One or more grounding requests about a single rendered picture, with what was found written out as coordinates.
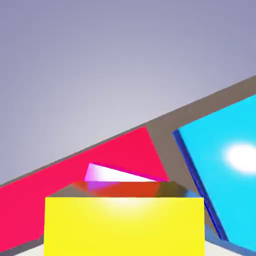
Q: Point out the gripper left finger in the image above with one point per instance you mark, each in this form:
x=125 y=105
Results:
x=34 y=250

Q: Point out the large cyan box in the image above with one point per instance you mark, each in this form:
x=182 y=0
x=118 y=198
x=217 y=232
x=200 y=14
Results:
x=220 y=180

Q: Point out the small magenta cube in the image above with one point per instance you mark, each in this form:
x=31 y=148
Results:
x=112 y=175

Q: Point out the small yellow cube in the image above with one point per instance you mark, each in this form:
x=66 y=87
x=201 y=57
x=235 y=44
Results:
x=124 y=228

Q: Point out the large red box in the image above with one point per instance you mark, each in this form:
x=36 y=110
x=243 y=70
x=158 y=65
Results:
x=124 y=152

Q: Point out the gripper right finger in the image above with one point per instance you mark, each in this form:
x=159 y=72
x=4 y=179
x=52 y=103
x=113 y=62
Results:
x=216 y=249

